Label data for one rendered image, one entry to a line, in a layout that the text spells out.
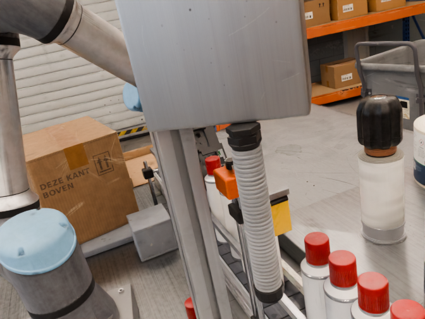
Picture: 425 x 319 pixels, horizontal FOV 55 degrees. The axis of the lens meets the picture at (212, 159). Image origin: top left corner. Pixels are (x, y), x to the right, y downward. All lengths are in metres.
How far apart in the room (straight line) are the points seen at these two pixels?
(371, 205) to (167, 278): 0.48
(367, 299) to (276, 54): 0.28
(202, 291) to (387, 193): 0.43
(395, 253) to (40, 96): 4.44
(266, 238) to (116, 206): 0.78
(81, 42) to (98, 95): 4.17
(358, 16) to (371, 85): 1.89
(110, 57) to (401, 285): 0.65
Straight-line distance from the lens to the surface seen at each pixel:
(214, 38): 0.39
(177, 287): 0.95
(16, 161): 0.80
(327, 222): 0.99
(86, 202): 1.15
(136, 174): 1.59
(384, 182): 0.85
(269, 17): 0.38
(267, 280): 0.47
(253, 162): 0.40
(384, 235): 0.91
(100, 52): 0.74
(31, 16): 0.69
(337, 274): 0.54
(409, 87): 2.87
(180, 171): 0.51
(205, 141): 1.02
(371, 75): 3.01
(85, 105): 4.92
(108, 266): 1.10
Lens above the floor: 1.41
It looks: 22 degrees down
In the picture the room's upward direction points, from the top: 11 degrees counter-clockwise
